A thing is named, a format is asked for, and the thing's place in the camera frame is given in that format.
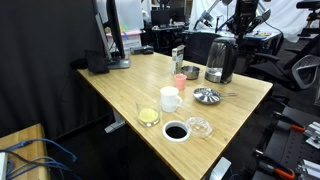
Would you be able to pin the black computer monitor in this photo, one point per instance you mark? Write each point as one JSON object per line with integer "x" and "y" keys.
{"x": 115, "y": 30}

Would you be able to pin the black chair with armrest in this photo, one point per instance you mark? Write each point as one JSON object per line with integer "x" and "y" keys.
{"x": 310, "y": 13}

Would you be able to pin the white backdrop sheet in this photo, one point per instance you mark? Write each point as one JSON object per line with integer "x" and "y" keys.
{"x": 283, "y": 16}

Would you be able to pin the silver grey device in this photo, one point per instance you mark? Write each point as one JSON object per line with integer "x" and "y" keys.
{"x": 220, "y": 169}

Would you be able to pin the black computer mouse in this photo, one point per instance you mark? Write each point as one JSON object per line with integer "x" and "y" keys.
{"x": 149, "y": 49}

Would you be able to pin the glass cup with yellow contents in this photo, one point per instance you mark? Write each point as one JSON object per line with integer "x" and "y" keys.
{"x": 148, "y": 115}

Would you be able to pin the black tripod rig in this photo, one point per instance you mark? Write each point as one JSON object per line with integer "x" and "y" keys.
{"x": 245, "y": 15}

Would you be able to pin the small pink cup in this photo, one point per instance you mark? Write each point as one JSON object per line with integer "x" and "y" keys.
{"x": 180, "y": 82}

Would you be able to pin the small steel frying pan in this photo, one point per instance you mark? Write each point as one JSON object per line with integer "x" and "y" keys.
{"x": 206, "y": 96}

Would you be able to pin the black office chair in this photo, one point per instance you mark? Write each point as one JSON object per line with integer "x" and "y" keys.
{"x": 198, "y": 46}

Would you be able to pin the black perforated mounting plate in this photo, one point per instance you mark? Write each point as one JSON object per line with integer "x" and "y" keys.
{"x": 286, "y": 148}

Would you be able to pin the silver metal bracket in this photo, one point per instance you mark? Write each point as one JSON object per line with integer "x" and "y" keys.
{"x": 310, "y": 170}
{"x": 313, "y": 135}

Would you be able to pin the white box with pink lid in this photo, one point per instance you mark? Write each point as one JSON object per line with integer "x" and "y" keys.
{"x": 131, "y": 41}

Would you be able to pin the white ceramic mug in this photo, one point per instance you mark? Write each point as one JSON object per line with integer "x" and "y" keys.
{"x": 169, "y": 99}

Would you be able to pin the small background monitor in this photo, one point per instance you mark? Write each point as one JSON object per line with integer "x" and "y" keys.
{"x": 161, "y": 16}

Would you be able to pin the white bowl dark liquid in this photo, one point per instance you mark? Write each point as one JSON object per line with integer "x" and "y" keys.
{"x": 165, "y": 135}

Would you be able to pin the white power strip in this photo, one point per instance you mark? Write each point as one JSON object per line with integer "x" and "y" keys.
{"x": 2, "y": 166}

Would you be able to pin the small steel pot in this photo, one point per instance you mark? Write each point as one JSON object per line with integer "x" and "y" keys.
{"x": 190, "y": 72}

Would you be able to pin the clear plastic storage bin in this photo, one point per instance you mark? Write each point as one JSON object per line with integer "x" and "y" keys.
{"x": 131, "y": 15}

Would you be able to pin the grey table leg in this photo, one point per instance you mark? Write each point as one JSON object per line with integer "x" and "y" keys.
{"x": 117, "y": 121}

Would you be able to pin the black curtain partition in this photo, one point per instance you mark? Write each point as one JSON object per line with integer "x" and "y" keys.
{"x": 43, "y": 60}

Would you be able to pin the green and white carton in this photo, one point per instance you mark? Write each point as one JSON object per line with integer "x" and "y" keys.
{"x": 177, "y": 58}

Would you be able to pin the clear glass juicer dish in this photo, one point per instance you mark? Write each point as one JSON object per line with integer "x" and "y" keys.
{"x": 199, "y": 127}

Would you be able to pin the grey mesh office chair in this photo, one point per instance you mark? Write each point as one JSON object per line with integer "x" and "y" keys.
{"x": 305, "y": 71}

